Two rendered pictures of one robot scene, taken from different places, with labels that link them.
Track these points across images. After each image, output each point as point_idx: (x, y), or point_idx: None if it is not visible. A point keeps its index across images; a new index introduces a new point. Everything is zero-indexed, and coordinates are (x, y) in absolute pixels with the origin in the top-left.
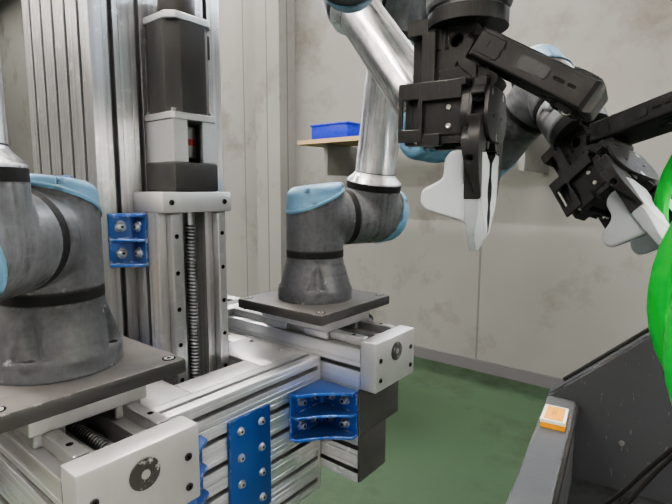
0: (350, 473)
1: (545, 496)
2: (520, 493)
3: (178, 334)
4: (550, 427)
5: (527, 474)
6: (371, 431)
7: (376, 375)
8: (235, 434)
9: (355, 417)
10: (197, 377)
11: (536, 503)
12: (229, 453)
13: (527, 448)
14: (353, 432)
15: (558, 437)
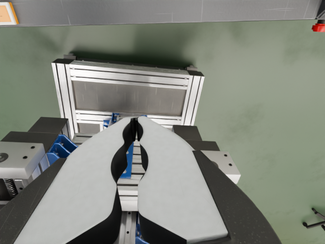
0: (68, 124)
1: (112, 1)
2: (119, 17)
3: (128, 239)
4: (15, 14)
5: (95, 18)
6: (45, 131)
7: (35, 151)
8: (127, 171)
9: (55, 142)
10: (125, 210)
11: (123, 6)
12: (131, 165)
13: (58, 25)
14: (60, 137)
15: (24, 6)
